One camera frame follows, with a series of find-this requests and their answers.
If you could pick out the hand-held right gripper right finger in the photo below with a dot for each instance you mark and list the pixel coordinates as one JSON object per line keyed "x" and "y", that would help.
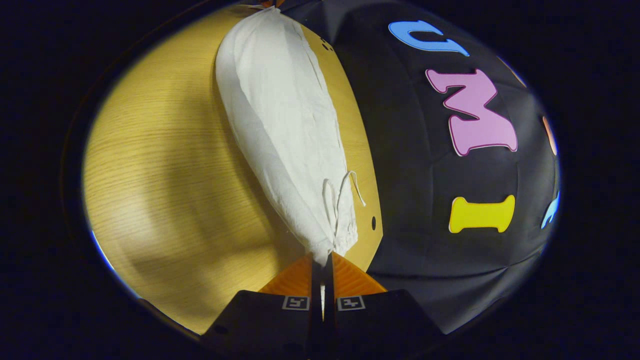
{"x": 330, "y": 280}

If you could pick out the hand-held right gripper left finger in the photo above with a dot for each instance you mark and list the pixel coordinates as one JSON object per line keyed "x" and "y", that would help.
{"x": 316, "y": 300}

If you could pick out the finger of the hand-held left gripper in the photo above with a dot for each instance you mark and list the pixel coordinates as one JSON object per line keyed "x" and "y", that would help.
{"x": 272, "y": 3}

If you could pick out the white jeans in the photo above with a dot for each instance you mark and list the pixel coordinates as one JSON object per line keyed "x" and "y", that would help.
{"x": 285, "y": 125}

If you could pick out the black backdrop cloth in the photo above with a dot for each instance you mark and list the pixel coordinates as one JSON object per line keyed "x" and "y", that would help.
{"x": 415, "y": 200}

